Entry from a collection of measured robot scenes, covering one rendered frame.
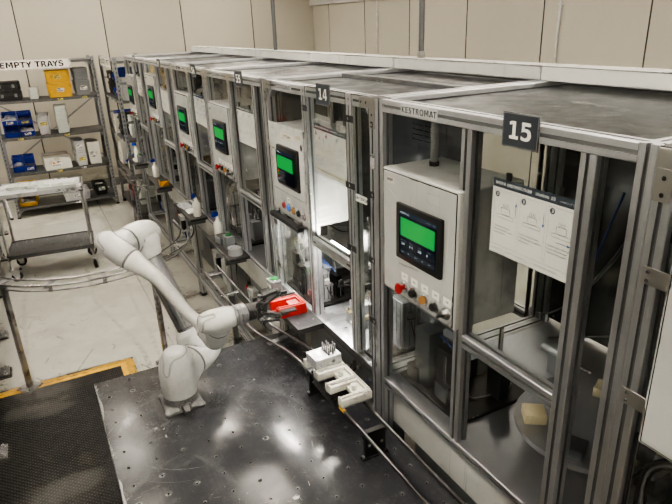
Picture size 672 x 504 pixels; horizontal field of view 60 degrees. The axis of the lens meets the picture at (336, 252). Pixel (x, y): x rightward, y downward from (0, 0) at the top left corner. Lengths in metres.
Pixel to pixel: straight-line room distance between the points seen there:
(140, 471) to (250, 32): 8.57
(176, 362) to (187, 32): 7.82
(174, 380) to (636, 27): 4.67
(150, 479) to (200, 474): 0.19
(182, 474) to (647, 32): 4.88
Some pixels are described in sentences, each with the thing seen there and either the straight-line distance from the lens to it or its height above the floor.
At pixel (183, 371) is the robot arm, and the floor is 0.88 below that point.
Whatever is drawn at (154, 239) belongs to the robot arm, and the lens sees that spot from 2.78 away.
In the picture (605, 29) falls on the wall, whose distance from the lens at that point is 5.99.
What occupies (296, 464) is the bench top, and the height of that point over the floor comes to 0.68.
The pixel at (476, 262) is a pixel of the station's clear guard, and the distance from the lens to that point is 1.80.
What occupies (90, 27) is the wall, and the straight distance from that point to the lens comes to 9.75.
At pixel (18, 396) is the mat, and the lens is 4.57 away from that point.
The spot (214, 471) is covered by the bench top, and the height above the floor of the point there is 0.68.
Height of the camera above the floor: 2.28
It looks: 21 degrees down
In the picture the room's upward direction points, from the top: 2 degrees counter-clockwise
